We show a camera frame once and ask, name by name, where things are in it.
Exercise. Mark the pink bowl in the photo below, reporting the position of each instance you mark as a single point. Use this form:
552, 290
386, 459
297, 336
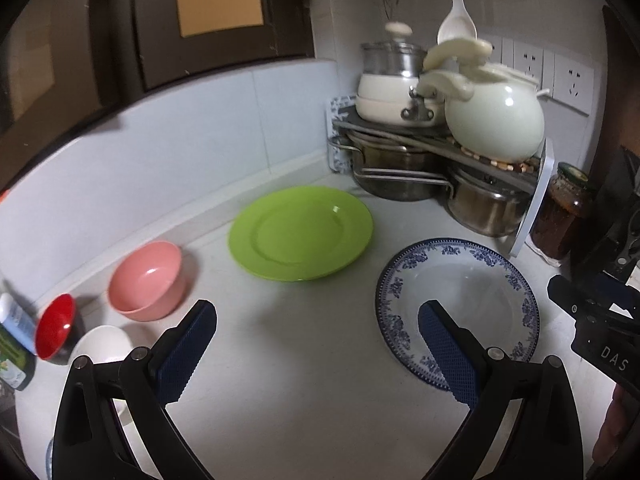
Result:
145, 285

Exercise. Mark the white wall switch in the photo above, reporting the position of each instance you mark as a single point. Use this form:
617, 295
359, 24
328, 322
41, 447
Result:
502, 50

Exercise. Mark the wooden bead trivet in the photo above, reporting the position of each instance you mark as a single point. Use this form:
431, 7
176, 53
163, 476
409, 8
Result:
500, 164

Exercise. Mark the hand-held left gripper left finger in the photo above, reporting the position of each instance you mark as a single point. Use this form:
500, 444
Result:
187, 347

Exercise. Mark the white wall socket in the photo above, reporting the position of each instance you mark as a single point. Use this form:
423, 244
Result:
574, 82
529, 60

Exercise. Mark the red bowl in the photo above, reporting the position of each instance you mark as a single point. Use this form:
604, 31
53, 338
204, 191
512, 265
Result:
52, 330

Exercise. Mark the corner pot rack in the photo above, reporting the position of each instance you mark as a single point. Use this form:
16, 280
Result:
532, 210

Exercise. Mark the glass pot lid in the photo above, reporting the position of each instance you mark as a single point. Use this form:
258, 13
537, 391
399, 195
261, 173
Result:
392, 57

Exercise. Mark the large steel pot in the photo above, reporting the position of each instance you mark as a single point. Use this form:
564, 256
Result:
395, 180

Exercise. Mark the white bowl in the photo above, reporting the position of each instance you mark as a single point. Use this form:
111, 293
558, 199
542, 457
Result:
102, 345

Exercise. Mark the white cooking pot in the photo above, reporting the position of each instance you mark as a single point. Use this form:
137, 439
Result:
385, 97

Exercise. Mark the blue patterned white plate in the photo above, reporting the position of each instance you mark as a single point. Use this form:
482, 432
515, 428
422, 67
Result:
480, 290

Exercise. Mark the white plastic spoon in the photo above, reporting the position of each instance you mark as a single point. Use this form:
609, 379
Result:
456, 25

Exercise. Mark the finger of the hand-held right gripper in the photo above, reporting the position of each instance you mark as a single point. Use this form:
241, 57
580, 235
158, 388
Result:
567, 295
622, 260

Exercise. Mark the green bottle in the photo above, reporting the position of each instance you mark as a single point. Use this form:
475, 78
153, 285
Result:
12, 370

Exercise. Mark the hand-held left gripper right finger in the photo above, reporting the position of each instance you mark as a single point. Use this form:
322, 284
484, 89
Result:
445, 347

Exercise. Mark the person's right hand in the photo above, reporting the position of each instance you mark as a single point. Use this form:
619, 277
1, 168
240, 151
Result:
611, 425

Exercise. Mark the glass jar of sauce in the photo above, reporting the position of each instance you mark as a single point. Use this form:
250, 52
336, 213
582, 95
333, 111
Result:
557, 215

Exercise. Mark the small steel pot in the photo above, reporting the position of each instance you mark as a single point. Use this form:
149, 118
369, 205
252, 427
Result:
487, 207

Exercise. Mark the dark brown window frame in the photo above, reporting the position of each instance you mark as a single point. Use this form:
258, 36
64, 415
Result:
125, 20

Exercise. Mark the white and blue bottle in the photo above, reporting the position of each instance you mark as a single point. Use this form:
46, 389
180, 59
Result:
17, 322

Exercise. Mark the green plate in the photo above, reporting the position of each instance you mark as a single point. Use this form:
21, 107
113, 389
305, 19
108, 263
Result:
300, 232

